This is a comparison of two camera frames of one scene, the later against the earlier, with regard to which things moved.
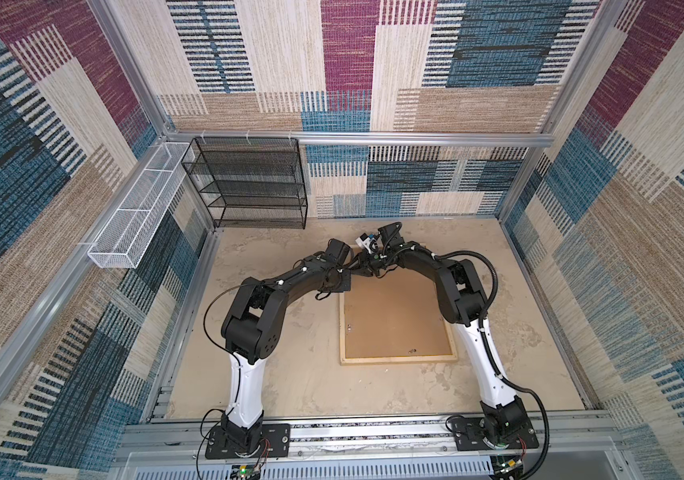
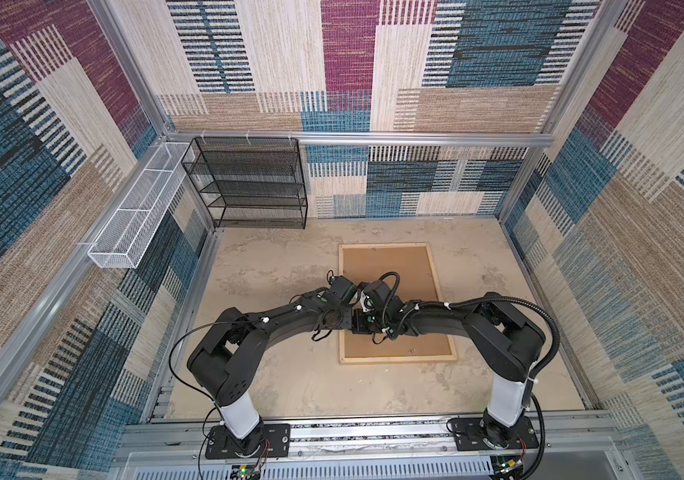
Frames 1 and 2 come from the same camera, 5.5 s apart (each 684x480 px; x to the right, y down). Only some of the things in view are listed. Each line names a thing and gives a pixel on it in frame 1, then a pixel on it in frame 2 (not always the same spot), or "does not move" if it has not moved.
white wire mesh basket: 124,239 does not move
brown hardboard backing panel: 397,315 does not move
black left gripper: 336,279 -> 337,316
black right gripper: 363,267 -> 359,328
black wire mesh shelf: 250,182 does not move
